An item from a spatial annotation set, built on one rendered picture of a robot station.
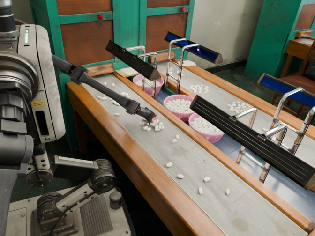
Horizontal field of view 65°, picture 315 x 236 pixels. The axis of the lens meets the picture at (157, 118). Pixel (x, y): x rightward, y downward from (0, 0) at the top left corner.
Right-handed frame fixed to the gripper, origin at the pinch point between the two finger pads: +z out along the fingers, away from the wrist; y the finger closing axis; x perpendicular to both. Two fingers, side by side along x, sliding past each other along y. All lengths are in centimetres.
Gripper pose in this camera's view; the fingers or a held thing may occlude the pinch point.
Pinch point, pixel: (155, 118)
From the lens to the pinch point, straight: 167.5
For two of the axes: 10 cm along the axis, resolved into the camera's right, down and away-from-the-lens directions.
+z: 5.9, 2.8, 7.6
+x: -5.5, 8.2, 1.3
